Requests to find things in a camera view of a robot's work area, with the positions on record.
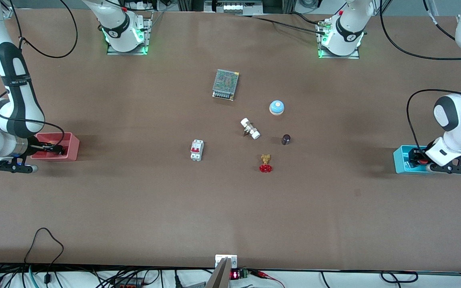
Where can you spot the red LED display module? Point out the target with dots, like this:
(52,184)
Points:
(234,275)

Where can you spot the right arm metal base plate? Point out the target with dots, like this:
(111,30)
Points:
(128,52)

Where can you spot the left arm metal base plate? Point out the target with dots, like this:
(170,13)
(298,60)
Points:
(354,56)

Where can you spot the grey device with lights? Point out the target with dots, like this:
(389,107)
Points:
(234,7)

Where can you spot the dark small cylinder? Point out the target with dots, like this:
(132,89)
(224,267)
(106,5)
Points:
(286,139)

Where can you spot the silver mounting bracket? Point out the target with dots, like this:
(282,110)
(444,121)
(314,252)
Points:
(232,262)

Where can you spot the grey metal bar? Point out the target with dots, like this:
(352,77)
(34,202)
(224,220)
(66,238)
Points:
(220,276)

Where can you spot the white pipe fitting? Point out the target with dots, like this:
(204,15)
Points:
(250,128)

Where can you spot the aluminium frame corner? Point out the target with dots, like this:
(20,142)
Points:
(8,14)

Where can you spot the pink plastic bin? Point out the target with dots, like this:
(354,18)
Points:
(72,154)

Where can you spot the metal mesh power supply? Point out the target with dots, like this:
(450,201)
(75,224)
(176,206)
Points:
(225,82)

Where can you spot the blue round bell button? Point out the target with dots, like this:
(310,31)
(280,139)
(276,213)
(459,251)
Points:
(277,106)

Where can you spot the cyan plastic bin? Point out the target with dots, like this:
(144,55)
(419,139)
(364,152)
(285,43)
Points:
(399,164)

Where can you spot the white red circuit breaker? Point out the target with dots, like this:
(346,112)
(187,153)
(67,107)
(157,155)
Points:
(197,150)

